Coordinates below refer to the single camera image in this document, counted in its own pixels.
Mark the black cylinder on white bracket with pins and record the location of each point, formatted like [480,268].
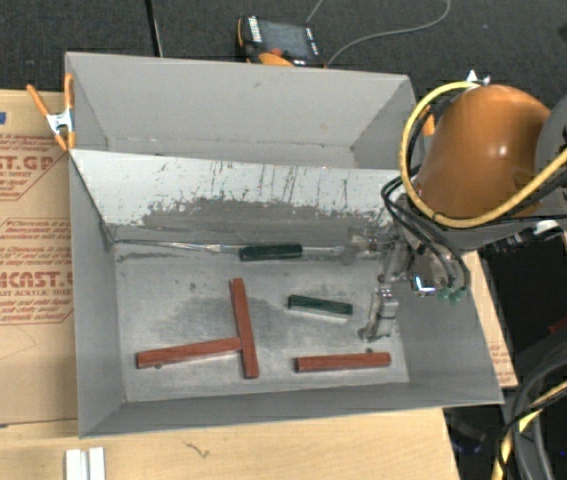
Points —
[547,227]

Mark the brown cardboard board, red print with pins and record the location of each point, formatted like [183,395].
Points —
[23,358]

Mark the grey metal bin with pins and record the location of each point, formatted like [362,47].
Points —
[223,198]

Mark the red-brown flat block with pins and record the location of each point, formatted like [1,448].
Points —
[244,328]
[343,362]
[188,352]

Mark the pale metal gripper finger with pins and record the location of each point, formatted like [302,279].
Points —
[388,318]
[373,318]

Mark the dark green flat block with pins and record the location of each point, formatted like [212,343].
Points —
[320,305]
[270,252]

